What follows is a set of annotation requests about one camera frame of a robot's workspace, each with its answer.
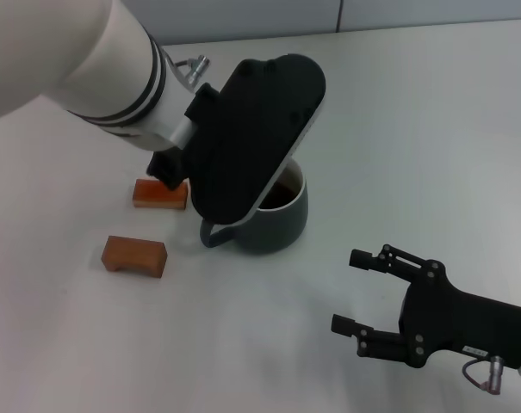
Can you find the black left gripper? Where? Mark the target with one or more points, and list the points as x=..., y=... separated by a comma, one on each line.
x=167, y=170

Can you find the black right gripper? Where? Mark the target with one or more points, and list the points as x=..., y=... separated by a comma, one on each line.
x=458, y=318

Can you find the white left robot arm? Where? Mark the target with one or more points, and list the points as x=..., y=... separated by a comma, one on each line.
x=92, y=56

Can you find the grey ceramic cup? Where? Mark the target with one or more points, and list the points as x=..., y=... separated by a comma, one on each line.
x=277, y=232

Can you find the flat wooden block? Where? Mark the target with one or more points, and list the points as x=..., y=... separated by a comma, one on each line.
x=152, y=198

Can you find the arched wooden block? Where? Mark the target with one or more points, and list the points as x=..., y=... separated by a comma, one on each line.
x=135, y=254

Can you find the dark coffee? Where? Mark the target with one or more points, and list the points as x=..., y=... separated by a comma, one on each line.
x=286, y=191

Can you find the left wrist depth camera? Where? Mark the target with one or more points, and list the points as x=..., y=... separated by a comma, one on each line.
x=251, y=137

